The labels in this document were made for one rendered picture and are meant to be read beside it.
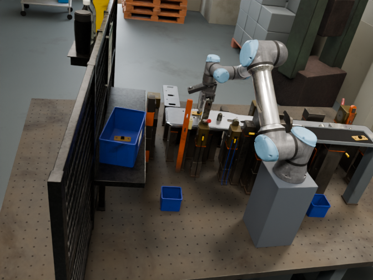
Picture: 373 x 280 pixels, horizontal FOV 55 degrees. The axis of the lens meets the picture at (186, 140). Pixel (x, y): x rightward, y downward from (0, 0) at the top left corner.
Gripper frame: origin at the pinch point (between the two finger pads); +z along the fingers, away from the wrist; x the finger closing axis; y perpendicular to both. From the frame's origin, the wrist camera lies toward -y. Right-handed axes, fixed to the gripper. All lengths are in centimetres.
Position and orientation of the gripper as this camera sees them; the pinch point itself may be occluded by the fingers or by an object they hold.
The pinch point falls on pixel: (198, 110)
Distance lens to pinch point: 222.0
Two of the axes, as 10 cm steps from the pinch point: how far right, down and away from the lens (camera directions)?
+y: 9.8, 0.9, 1.7
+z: -1.7, 8.2, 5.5
